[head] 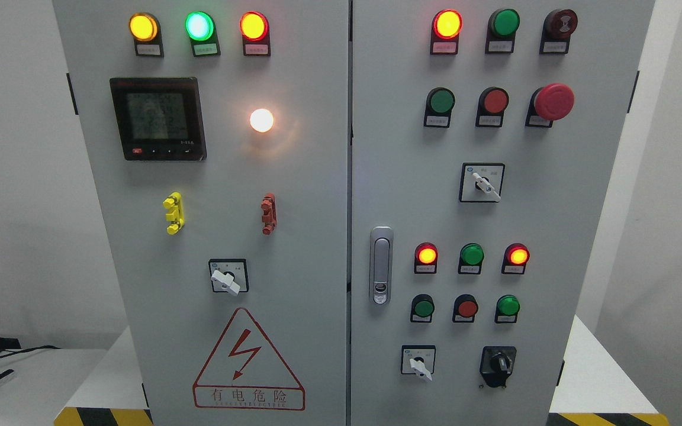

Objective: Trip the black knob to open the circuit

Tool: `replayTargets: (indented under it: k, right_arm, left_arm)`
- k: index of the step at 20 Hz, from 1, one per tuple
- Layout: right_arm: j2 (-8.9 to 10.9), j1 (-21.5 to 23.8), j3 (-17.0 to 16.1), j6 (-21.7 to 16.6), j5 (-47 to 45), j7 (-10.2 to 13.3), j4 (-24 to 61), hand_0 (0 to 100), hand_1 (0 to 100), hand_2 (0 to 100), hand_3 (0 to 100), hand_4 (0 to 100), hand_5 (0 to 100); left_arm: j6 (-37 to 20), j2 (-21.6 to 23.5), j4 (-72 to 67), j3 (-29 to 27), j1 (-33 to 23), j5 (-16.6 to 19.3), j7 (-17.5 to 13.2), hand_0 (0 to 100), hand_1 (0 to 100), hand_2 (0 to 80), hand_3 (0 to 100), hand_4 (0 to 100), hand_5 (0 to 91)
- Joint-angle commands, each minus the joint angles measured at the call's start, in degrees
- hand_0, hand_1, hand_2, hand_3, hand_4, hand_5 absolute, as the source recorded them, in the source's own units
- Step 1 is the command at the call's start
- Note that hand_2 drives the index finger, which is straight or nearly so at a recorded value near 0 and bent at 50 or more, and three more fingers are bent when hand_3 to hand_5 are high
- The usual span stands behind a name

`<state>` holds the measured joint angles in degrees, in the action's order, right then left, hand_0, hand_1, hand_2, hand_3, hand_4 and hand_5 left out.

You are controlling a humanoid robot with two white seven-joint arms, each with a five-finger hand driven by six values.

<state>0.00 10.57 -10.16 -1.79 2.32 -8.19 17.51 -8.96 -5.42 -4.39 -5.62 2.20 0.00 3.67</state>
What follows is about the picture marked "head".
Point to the white selector switch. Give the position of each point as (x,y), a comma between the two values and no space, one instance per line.
(481,182)
(418,360)

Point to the white platform with hazard stripes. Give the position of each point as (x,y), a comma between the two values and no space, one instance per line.
(593,390)

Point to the red high voltage warning sticker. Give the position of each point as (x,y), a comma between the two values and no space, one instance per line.
(245,371)

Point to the orange indicator lamp right top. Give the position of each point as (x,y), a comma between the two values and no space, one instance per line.
(445,31)

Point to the orange lamp middle left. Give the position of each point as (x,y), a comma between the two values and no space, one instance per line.
(425,258)

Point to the orange lamp middle right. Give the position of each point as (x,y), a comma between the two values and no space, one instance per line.
(515,259)

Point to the yellow terminal block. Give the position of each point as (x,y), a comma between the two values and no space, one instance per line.
(175,214)

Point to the black rotary knob switch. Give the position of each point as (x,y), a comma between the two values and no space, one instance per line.
(497,363)

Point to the white selector switch upper right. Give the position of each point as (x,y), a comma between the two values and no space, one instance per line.
(481,182)

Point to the green lamp middle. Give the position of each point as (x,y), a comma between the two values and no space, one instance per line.
(470,259)

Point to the red emergency stop button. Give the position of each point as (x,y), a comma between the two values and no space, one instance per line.
(548,104)

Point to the silver door latch handle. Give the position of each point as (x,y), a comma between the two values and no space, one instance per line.
(381,243)

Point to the green push button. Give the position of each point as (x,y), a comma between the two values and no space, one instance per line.
(439,104)
(422,308)

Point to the grey electrical cabinet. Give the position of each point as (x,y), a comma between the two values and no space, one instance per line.
(347,83)

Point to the white selector switch lower right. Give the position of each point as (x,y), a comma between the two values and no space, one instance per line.
(418,360)

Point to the white glowing lamp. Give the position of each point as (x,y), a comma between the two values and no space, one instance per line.
(262,120)

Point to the green push button lower left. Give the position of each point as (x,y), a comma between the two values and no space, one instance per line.
(422,308)

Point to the green lamp lower right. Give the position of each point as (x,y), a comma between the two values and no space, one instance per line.
(507,310)

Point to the red push button lower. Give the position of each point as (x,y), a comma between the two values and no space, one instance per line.
(465,308)

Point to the red push button upper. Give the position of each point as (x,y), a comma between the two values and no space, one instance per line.
(491,106)

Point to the green push button upper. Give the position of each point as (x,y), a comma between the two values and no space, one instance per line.
(439,104)

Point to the red push button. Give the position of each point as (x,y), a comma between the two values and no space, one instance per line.
(465,308)
(491,106)

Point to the green lit indicator lamp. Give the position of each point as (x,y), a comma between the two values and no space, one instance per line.
(202,34)

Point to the yellow indicator lamp top left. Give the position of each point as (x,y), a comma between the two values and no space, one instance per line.
(147,34)

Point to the green lamp right top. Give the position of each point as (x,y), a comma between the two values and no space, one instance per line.
(501,29)

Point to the orange indicator lamp left door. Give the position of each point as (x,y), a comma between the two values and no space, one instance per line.
(254,28)

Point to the small white black device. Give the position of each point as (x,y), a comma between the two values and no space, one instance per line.
(7,376)

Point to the black digital power meter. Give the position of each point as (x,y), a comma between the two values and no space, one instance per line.
(159,119)

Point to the white selector switch left door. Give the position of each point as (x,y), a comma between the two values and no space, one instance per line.
(229,276)

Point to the red terminal block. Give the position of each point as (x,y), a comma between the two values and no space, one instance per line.
(269,218)

